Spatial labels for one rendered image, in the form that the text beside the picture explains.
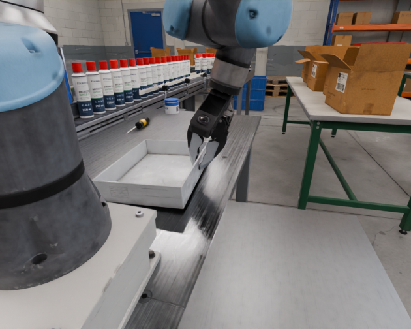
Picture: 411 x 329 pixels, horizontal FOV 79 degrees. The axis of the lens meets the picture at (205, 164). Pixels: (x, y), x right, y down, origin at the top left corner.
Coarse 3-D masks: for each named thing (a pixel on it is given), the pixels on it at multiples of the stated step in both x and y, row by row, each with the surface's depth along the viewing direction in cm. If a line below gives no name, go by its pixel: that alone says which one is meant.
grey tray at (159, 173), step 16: (144, 144) 76; (160, 144) 76; (176, 144) 75; (128, 160) 67; (144, 160) 74; (160, 160) 73; (176, 160) 73; (96, 176) 55; (112, 176) 60; (128, 176) 64; (144, 176) 64; (160, 176) 64; (176, 176) 63; (192, 176) 57; (112, 192) 53; (128, 192) 52; (144, 192) 51; (160, 192) 50; (176, 192) 49
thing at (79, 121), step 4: (128, 104) 124; (132, 104) 124; (116, 108) 116; (120, 108) 116; (124, 108) 117; (108, 112) 109; (112, 112) 109; (96, 116) 103; (100, 116) 102; (76, 120) 97; (80, 120) 97; (84, 120) 97; (88, 120) 97; (92, 120) 98; (76, 124) 92; (80, 124) 92
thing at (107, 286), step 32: (128, 224) 34; (96, 256) 29; (128, 256) 29; (160, 256) 40; (32, 288) 25; (64, 288) 25; (96, 288) 25; (128, 288) 30; (0, 320) 22; (32, 320) 22; (64, 320) 22; (96, 320) 24; (128, 320) 31
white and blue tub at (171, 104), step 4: (164, 100) 126; (168, 100) 124; (172, 100) 124; (176, 100) 125; (168, 104) 125; (172, 104) 125; (176, 104) 126; (168, 108) 126; (172, 108) 125; (176, 108) 127; (168, 112) 127; (172, 112) 126; (176, 112) 127
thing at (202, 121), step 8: (208, 96) 52; (216, 96) 52; (224, 96) 53; (208, 104) 51; (216, 104) 51; (224, 104) 51; (200, 112) 49; (208, 112) 50; (216, 112) 50; (192, 120) 48; (200, 120) 48; (208, 120) 48; (216, 120) 49; (192, 128) 48; (200, 128) 48; (208, 128) 48; (208, 136) 49
